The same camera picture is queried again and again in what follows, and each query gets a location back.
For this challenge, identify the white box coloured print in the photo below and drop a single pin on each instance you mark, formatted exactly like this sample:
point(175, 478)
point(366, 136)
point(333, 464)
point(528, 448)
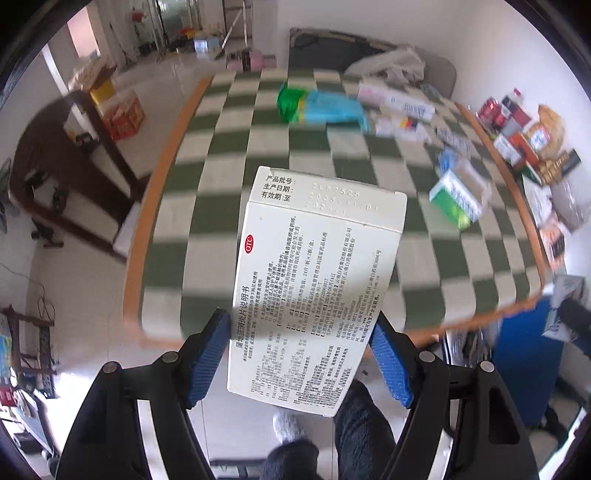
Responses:
point(401, 129)

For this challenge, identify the orange packet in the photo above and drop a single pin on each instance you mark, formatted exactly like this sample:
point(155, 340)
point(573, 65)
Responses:
point(553, 247)

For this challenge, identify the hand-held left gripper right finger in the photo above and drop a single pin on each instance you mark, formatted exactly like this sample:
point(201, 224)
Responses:
point(390, 364)

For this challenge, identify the grey fuzzy slipper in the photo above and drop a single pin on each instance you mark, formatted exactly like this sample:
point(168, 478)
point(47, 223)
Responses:
point(288, 427)

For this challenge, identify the black bag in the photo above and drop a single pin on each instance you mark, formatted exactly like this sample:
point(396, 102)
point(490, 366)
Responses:
point(323, 48)

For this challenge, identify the clear plastic bag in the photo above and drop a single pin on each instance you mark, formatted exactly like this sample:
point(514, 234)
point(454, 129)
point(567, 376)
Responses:
point(570, 203)

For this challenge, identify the green white medicine box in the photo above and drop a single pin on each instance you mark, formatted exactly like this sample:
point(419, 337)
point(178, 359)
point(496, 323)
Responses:
point(455, 198)

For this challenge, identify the light blue storage box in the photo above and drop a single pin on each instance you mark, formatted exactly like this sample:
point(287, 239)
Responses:
point(207, 45)

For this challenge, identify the person's right leg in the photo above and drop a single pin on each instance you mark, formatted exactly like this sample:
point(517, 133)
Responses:
point(362, 429)

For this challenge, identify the white medicine box black text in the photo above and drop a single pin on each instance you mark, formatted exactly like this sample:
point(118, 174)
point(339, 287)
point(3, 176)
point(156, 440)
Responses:
point(314, 277)

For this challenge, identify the white blue medicine box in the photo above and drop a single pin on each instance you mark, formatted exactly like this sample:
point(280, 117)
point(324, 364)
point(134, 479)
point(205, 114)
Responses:
point(556, 304)

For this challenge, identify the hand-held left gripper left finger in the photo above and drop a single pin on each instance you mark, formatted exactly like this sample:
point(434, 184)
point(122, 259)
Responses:
point(210, 360)

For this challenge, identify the pile of packaged goods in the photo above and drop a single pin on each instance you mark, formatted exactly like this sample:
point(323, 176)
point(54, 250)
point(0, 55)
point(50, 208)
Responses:
point(521, 134)

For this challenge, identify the orange cardboard box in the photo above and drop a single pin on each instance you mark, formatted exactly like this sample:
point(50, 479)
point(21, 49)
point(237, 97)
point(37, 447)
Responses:
point(123, 116)

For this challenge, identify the checkered green white table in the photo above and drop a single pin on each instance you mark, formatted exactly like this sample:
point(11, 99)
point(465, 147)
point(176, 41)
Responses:
point(221, 207)

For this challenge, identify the small blue box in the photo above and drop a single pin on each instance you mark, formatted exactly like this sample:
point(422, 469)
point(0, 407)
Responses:
point(449, 160)

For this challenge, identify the white blue-print box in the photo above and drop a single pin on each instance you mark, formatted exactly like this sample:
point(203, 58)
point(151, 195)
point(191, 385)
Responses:
point(455, 140)

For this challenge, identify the person's left leg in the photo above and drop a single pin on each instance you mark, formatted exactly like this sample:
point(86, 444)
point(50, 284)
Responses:
point(291, 461)

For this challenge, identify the pink thermos bottle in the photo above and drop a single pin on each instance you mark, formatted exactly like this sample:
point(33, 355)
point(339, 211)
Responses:
point(251, 60)

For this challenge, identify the small wooden rack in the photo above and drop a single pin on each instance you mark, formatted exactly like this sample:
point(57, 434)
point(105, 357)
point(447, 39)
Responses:
point(27, 344)

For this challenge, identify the grey chair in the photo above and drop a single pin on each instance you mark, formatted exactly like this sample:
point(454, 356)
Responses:
point(438, 71)

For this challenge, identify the person's leg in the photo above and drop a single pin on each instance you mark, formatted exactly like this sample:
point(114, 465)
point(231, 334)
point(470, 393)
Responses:
point(291, 461)
point(362, 429)

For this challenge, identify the white cloth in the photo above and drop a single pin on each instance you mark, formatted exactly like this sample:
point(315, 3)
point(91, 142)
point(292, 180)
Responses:
point(392, 64)

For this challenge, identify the white pink medicine box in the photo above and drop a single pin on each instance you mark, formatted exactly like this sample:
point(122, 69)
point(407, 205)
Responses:
point(397, 100)

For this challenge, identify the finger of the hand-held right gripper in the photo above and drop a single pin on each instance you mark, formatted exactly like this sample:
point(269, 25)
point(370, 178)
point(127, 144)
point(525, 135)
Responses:
point(577, 316)

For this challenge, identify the yellow box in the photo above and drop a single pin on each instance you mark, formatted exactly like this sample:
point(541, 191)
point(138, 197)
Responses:
point(102, 91)

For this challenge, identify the dark wooden chair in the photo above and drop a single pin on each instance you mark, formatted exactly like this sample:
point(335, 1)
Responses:
point(51, 138)

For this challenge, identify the green plastic bag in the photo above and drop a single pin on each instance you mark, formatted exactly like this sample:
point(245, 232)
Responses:
point(290, 102)

